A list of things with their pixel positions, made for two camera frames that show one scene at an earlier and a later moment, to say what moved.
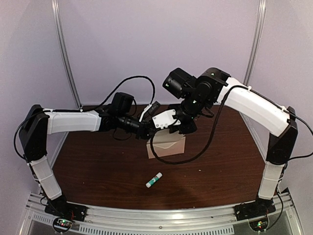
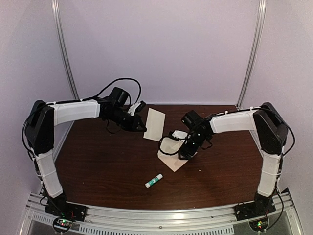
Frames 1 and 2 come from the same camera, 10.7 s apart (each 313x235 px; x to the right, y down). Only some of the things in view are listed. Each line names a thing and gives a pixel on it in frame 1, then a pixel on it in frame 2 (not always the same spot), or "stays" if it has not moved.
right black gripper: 190,128 to 185,152
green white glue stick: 154,179 stays
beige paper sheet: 166,143 to 170,145
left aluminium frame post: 55,8 stays
